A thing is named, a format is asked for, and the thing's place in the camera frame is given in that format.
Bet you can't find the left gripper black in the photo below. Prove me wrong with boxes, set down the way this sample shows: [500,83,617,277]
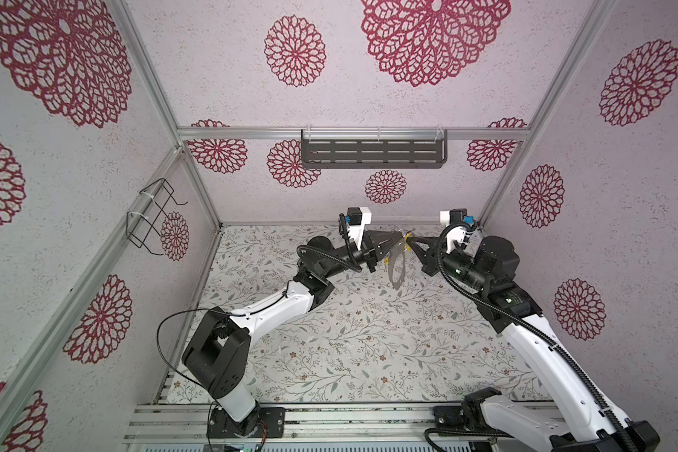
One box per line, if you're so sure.
[323,231,401,281]

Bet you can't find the yellow key tag windowed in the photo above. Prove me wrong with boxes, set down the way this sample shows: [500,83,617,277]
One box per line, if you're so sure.
[404,232,414,252]

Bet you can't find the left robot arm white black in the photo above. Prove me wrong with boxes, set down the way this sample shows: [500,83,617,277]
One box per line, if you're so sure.
[181,231,405,440]

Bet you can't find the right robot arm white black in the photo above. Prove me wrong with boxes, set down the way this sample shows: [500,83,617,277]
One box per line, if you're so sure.
[406,221,660,451]

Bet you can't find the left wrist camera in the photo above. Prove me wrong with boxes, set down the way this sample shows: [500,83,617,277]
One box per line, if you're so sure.
[339,207,372,249]

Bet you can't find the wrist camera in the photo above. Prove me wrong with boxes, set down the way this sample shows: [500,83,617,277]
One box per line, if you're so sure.
[439,208,476,253]
[339,207,372,249]

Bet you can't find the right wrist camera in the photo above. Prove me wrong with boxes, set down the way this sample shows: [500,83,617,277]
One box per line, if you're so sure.
[439,208,476,253]

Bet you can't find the grey slotted wall shelf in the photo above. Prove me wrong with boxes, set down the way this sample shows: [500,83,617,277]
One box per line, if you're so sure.
[299,129,448,170]

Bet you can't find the black wire wall basket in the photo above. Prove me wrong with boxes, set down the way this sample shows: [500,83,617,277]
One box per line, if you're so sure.
[124,178,190,262]

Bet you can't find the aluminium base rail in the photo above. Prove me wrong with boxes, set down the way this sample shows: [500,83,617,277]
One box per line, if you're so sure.
[121,402,461,451]

